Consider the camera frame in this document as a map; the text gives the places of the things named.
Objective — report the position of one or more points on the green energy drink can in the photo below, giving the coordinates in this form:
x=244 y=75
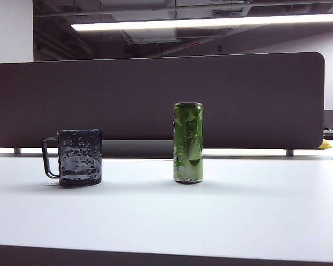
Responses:
x=188 y=144

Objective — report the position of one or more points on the dark grey desk divider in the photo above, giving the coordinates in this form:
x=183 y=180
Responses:
x=127 y=97

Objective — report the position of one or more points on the dark textured glass mug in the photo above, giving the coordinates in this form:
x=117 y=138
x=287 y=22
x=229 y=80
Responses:
x=79 y=158

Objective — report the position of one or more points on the red ceiling sign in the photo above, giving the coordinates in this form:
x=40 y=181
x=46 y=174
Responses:
x=192 y=45

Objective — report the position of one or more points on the long ceiling light strip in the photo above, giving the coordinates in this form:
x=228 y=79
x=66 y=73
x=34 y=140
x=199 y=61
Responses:
x=183 y=22

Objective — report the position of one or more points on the grey divider support leg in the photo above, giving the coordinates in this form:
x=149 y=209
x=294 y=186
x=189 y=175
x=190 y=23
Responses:
x=17 y=150
x=290 y=152

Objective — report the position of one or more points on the yellow object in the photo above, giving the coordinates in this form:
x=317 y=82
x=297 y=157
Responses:
x=326 y=144

